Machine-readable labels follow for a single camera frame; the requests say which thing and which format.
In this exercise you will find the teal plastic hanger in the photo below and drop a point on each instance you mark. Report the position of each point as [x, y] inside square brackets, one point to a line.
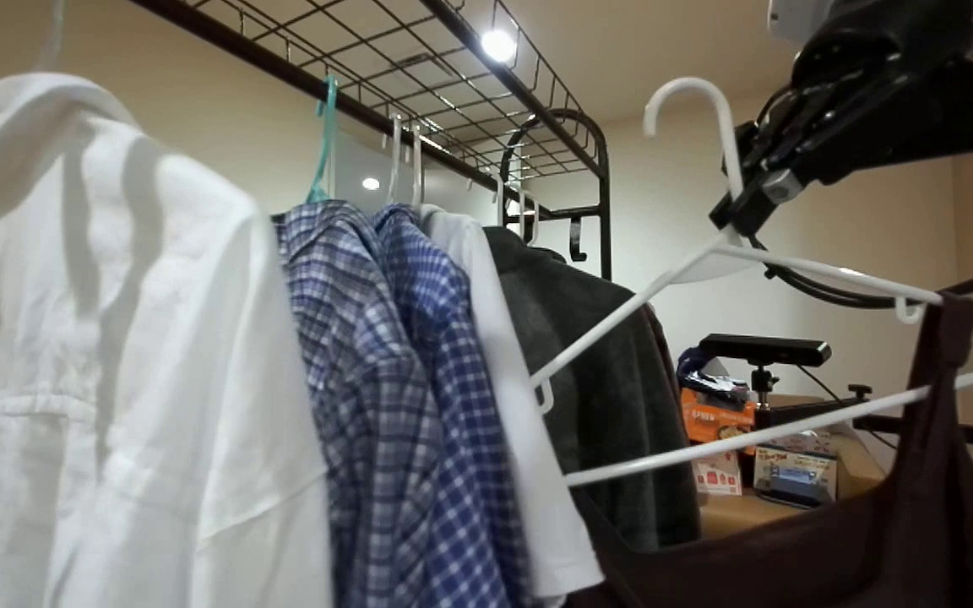
[325, 148]

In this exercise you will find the small round wall light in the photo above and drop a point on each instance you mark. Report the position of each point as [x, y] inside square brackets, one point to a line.
[369, 183]

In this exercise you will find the bright round ceiling light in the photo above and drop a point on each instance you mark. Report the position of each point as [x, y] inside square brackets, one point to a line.
[497, 47]

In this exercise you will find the blue checked shirt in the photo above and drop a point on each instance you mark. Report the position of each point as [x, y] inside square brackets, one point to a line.
[398, 428]

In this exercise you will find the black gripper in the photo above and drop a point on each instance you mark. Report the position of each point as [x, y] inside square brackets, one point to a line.
[888, 53]

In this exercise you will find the blue black bag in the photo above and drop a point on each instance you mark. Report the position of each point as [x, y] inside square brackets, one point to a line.
[704, 366]

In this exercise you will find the black metal clothes rack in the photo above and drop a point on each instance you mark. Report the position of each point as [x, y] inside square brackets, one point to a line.
[605, 224]

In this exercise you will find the white plastic dress hanger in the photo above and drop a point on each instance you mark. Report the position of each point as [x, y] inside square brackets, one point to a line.
[725, 260]

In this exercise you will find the white red small box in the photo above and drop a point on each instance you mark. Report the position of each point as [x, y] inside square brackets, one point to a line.
[719, 476]

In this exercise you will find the clear plastic package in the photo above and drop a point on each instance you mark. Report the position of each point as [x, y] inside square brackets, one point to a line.
[795, 476]

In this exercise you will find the orange cardboard box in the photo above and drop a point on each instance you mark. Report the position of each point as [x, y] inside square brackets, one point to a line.
[712, 420]

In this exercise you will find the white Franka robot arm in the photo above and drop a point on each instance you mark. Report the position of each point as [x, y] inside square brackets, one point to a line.
[962, 119]

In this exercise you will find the white short-sleeve shirt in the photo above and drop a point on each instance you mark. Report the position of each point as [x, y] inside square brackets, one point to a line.
[523, 450]

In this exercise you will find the black stereo camera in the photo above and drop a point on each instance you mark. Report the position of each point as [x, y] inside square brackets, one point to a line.
[770, 351]

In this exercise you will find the clear plastic hanger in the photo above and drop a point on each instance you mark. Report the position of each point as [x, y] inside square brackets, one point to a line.
[54, 29]

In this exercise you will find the white long-sleeve shirt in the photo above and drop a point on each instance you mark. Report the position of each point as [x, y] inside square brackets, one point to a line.
[118, 372]

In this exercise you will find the dark grey jacket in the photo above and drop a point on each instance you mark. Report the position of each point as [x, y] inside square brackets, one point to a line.
[609, 393]

